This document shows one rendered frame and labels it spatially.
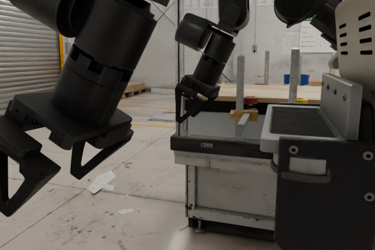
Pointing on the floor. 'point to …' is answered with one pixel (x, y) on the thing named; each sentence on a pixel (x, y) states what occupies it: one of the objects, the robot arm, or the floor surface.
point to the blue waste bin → (300, 81)
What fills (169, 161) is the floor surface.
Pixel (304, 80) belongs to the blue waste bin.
